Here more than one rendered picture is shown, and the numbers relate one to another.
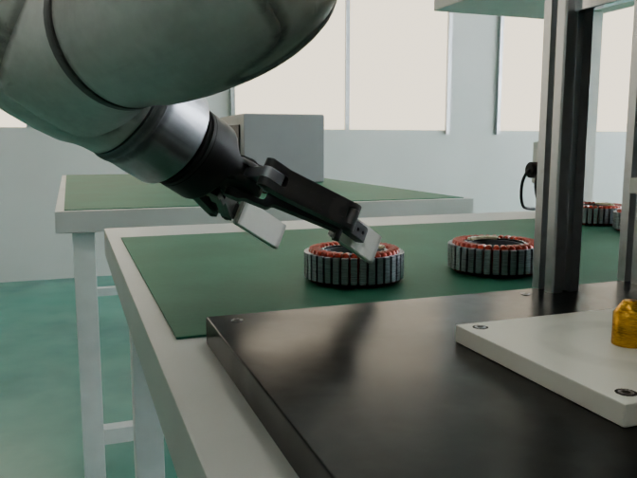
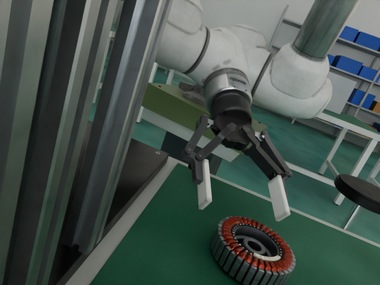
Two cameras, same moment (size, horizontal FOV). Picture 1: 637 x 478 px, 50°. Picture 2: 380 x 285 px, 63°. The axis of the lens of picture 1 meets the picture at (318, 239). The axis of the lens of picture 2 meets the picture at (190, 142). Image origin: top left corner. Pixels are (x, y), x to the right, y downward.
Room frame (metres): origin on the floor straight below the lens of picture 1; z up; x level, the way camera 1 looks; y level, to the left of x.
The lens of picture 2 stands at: (0.79, -0.43, 1.01)
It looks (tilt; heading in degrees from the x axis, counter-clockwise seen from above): 19 degrees down; 116
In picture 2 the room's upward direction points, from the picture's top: 21 degrees clockwise
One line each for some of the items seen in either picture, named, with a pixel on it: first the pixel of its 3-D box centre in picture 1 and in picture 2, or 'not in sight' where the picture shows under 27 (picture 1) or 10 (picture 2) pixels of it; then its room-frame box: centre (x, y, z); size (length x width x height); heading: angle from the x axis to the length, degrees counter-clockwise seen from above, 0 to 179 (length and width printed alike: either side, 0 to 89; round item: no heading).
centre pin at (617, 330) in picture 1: (629, 321); not in sight; (0.40, -0.19, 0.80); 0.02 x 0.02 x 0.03
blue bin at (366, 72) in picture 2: not in sight; (367, 73); (0.50, 6.51, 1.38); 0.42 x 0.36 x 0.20; 108
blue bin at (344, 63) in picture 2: not in sight; (346, 64); (0.10, 6.37, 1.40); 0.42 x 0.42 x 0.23; 20
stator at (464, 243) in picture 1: (495, 254); not in sight; (0.81, -0.21, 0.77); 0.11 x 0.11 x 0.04
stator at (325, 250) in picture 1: (354, 263); (252, 249); (0.75, -0.04, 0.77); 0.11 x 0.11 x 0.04
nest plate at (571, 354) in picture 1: (627, 353); not in sight; (0.40, -0.19, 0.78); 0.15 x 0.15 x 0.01; 20
